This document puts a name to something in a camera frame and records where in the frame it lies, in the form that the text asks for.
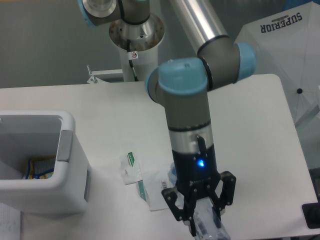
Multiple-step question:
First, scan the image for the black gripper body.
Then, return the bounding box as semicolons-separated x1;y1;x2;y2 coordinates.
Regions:
172;145;221;203

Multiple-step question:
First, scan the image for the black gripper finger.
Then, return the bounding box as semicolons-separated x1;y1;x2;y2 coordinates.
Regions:
161;186;198;237
206;171;237;218

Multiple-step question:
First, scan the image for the white green plastic package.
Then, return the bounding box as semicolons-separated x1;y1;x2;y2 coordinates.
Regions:
120;151;177;212

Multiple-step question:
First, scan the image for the clear plastic water bottle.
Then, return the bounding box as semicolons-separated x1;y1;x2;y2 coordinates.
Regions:
168;163;231;240

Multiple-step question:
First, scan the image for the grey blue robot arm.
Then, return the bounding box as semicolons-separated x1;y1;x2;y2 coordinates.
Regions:
144;0;256;240

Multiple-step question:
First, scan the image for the white plastic trash can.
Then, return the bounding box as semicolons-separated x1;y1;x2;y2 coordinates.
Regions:
0;110;90;215

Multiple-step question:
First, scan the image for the black device at edge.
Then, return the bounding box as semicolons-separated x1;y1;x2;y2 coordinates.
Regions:
301;202;320;229

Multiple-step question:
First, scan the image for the yellow blue snack wrapper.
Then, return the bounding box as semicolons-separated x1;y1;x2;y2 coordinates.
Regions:
22;155;56;180

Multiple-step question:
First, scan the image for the white superior umbrella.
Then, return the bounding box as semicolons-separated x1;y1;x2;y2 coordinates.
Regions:
235;0;320;162

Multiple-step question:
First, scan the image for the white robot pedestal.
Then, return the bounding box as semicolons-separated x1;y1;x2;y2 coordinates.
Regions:
118;47;158;82

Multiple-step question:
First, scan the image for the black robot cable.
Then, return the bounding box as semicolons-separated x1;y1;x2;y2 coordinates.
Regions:
126;39;139;82

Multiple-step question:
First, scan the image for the white metal base frame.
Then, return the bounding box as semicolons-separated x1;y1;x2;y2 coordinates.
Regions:
86;65;124;84

